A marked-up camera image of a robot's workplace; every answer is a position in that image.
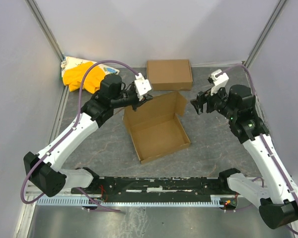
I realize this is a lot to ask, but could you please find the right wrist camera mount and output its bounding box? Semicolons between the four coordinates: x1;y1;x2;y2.
208;69;229;96

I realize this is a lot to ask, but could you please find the cardboard box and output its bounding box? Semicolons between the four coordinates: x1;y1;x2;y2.
147;59;193;91
123;91;191;164

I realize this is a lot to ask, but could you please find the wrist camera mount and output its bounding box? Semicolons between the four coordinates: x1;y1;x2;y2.
208;69;229;96
134;73;152;101

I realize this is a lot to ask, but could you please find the left aluminium corner post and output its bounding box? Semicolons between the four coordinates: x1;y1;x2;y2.
25;0;64;61

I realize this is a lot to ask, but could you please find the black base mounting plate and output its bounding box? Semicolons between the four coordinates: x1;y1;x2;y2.
83;177;236;202

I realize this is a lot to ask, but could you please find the yellow cloth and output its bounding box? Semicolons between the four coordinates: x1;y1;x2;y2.
63;61;105;94

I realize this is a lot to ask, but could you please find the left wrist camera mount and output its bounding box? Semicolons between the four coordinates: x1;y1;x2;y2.
134;73;152;101

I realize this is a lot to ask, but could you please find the slotted cable duct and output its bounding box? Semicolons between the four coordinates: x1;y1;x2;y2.
36;196;224;208

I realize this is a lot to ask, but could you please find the folded cardboard box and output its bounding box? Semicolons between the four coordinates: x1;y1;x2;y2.
147;59;193;91

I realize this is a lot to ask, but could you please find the aluminium corner post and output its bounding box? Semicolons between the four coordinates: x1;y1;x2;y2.
244;0;288;68
25;0;64;61

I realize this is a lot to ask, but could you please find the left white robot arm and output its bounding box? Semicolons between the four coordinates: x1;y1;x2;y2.
23;74;152;197

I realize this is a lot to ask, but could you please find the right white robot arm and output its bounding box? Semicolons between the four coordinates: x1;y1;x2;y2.
190;85;298;229

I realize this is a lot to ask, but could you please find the right aluminium corner post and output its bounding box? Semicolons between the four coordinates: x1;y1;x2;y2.
244;0;288;68

